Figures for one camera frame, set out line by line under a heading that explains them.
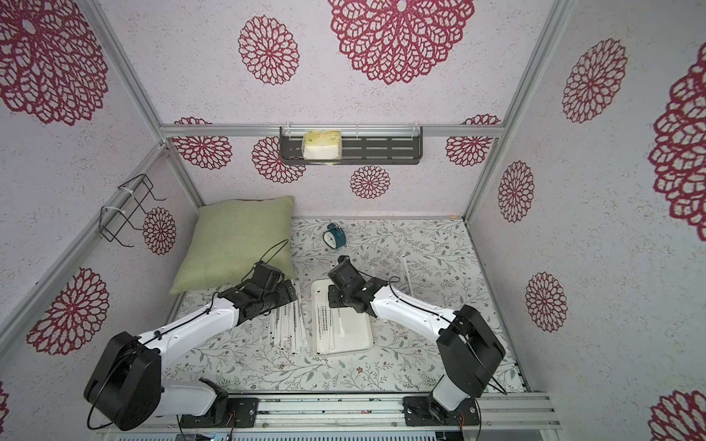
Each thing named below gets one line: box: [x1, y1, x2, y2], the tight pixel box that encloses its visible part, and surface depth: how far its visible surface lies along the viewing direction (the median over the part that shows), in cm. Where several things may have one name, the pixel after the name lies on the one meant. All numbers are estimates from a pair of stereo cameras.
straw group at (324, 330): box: [318, 305, 329, 355], surface depth 89 cm
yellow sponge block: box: [302, 130, 342, 161], surface depth 92 cm
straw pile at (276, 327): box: [269, 306, 284, 346], surface depth 89 cm
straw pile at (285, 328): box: [277, 303, 293, 351], surface depth 89 cm
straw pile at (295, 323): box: [287, 299, 304, 355], surface depth 90 cm
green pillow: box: [170, 194, 296, 295], surface depth 95 cm
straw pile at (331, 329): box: [328, 307, 335, 351], surface depth 90 cm
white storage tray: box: [309, 279, 374, 357], surface depth 88 cm
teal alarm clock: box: [322, 222, 347, 250], surface depth 109 cm
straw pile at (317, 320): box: [313, 286, 323, 355], surface depth 92 cm
